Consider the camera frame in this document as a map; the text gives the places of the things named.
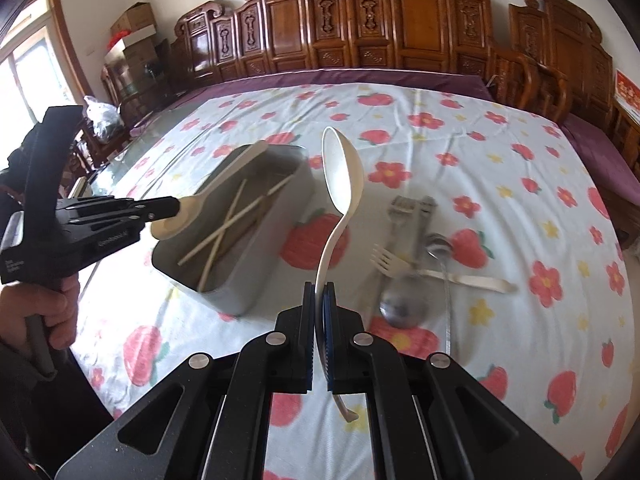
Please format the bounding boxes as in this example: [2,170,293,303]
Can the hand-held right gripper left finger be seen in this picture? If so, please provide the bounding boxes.
[54,281,318,480]

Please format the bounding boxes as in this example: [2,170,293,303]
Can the metal fork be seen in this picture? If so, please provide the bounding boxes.
[412,196,440,266]
[387,196,418,266]

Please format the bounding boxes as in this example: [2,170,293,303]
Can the clear plastic bag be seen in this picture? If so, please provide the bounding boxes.
[82,95,124,142]

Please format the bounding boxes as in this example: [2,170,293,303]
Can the person's left forearm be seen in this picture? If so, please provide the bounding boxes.
[0,332,118,478]

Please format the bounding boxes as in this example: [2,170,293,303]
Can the red card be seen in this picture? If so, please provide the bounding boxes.
[615,68,640,111]

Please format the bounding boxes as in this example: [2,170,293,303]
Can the small metal spoon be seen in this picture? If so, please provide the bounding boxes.
[425,232,453,358]

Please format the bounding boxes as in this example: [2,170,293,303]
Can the purple sofa cushion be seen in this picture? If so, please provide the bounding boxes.
[130,66,497,136]

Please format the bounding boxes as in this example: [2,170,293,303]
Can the large metal spoon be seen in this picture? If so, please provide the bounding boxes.
[378,260,431,329]

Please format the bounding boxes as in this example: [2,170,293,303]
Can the beige plastic spoon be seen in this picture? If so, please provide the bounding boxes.
[151,140,271,241]

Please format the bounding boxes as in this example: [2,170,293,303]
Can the person's left hand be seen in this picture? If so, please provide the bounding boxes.
[0,275,82,353]

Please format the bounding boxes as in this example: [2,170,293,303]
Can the white plastic spoon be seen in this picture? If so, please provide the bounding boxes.
[314,126,363,421]

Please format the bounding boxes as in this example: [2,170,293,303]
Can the white flat box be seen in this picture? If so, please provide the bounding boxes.
[103,35,157,58]

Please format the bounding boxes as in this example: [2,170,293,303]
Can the brown cabinet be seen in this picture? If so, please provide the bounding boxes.
[101,52,173,111]

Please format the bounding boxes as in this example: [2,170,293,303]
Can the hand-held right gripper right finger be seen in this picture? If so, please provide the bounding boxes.
[322,282,584,480]

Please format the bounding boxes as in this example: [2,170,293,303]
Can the beige fork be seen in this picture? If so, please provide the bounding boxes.
[370,244,517,294]

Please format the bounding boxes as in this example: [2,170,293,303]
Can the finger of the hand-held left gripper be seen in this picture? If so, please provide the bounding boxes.
[65,196,182,213]
[65,210,173,233]

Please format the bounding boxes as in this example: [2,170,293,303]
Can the strawberry printed tablecloth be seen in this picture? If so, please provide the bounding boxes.
[75,82,632,480]

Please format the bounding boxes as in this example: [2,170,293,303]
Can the carved wooden sofa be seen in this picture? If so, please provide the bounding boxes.
[170,0,503,92]

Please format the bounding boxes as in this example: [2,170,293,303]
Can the light wooden chopstick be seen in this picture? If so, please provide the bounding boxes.
[177,175,297,266]
[197,179,248,293]

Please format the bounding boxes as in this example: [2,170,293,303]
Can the purple armchair cushion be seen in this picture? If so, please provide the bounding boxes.
[561,111,640,188]

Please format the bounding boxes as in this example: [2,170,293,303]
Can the wooden door frame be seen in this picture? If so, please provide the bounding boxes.
[0,0,92,128]

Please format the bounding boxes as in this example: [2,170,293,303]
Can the wooden side table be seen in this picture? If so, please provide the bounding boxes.
[611,100,640,143]

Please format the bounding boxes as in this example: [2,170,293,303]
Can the carved wooden armchair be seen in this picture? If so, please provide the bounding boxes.
[492,0,622,133]

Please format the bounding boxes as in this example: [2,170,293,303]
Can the rectangular metal tin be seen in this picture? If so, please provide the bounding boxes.
[150,142,317,317]

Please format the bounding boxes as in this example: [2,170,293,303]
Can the wooden dining chair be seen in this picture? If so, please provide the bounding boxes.
[67,127,113,183]

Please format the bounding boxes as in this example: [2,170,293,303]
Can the brown cardboard box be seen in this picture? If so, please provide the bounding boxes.
[110,2,157,37]

